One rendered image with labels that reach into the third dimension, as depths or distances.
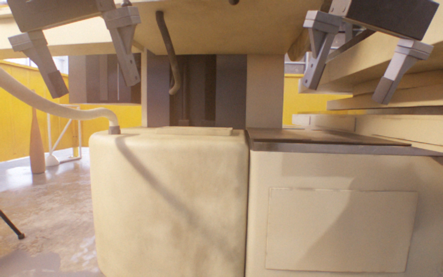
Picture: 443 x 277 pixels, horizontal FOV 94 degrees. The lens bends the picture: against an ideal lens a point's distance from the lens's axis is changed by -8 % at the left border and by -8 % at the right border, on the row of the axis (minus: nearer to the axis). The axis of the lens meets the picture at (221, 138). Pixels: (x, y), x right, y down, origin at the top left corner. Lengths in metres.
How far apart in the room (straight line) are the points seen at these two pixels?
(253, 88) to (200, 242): 0.89
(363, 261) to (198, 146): 0.70
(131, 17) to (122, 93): 1.23
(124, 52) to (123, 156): 0.55
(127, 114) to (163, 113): 2.12
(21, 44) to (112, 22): 0.15
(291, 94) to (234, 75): 1.90
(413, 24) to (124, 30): 0.39
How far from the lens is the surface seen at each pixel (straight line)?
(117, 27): 0.35
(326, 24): 0.35
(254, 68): 1.38
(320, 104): 3.28
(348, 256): 0.96
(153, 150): 0.80
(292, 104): 3.18
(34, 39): 0.44
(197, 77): 1.49
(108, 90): 1.60
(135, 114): 3.46
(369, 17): 0.37
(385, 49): 0.79
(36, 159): 3.13
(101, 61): 1.65
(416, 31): 0.42
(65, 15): 0.38
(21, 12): 0.42
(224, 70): 1.37
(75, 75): 1.75
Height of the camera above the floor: 0.69
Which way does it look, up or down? 6 degrees down
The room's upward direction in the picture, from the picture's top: 1 degrees clockwise
